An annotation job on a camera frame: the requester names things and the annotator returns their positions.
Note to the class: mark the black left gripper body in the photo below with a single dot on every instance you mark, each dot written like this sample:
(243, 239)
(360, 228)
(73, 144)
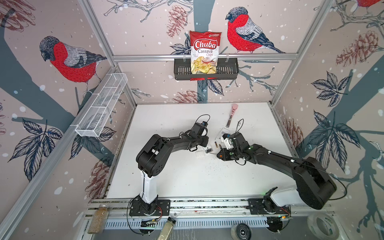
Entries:
(202, 141)

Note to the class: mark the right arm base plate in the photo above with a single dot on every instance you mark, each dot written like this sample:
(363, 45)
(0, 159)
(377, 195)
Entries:
(266, 207)

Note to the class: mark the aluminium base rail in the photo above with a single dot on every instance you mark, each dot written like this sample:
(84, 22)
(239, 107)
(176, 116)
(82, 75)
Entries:
(193, 214)

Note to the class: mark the beige grain filled bottle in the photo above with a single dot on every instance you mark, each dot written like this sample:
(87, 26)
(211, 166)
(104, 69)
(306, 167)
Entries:
(167, 230)

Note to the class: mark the red cassava chips bag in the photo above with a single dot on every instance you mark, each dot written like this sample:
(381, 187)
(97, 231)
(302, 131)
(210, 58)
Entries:
(204, 52)

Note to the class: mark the orange black screwdriver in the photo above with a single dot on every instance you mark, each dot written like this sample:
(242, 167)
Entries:
(216, 154)

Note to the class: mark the white battery cover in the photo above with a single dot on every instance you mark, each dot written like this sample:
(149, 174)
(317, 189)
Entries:
(200, 154)

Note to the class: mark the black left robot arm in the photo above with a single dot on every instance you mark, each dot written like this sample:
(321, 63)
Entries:
(154, 155)

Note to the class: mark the white mesh wire tray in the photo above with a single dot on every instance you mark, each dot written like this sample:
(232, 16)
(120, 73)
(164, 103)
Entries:
(98, 113)

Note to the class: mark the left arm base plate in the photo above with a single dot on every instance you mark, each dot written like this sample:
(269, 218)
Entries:
(157, 208)

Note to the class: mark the clear tape roll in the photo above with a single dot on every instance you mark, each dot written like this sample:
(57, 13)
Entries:
(323, 226)

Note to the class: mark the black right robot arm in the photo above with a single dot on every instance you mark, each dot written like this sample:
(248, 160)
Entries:
(314, 186)

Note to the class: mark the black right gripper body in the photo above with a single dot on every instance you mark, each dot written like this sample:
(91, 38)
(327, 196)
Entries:
(231, 153)

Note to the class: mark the white remote control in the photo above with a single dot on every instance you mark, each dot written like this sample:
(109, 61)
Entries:
(207, 150)
(223, 131)

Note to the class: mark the brown grain filled bottle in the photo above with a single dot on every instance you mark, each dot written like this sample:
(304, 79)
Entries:
(99, 220)

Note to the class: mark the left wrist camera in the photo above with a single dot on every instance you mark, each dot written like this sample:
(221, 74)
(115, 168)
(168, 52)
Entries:
(203, 130)

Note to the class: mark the black wire basket shelf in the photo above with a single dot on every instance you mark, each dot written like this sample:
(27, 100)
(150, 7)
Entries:
(223, 69)

